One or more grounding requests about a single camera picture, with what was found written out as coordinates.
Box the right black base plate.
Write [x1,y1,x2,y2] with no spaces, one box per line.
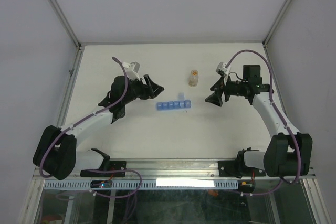
[218,160,266,178]

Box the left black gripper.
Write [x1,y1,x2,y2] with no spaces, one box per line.
[122,74,164,105]

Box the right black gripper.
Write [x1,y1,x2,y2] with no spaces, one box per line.
[205,74,247,106]

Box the clear bottle with orange pills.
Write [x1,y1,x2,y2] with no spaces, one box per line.
[188,70,199,87]

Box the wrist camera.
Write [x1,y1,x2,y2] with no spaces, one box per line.
[216,62,231,77]
[122,62,141,81]

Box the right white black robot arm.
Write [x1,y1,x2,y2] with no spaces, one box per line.
[205,62,312,178]

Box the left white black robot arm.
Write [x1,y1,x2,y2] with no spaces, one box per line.
[33,74,164,180]

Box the white slotted cable duct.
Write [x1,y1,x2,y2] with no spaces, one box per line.
[44,178,238,190]

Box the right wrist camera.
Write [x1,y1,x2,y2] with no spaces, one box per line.
[216,62,231,77]

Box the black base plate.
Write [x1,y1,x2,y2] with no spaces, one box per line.
[80,160,127,178]
[218,160,266,178]

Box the right aluminium frame post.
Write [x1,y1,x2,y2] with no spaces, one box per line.
[262,0,293,47]

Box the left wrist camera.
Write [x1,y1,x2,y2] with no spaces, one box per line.
[122,62,141,81]

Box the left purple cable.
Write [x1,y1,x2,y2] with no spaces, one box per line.
[39,56,142,198]

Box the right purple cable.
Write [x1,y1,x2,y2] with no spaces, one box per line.
[225,49,302,197]

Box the blue weekly pill organizer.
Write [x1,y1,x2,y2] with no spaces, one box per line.
[156,92,192,111]

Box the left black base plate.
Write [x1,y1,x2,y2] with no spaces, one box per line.
[80,160,127,178]

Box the aluminium mounting rail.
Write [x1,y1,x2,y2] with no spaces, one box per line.
[33,157,314,180]

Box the left aluminium frame post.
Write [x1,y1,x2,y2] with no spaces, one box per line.
[34,0,85,51]

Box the purple cable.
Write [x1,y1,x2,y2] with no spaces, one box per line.
[225,49,302,197]
[39,56,142,198]

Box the aluminium frame post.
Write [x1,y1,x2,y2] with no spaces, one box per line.
[262,0,293,47]
[34,0,85,51]

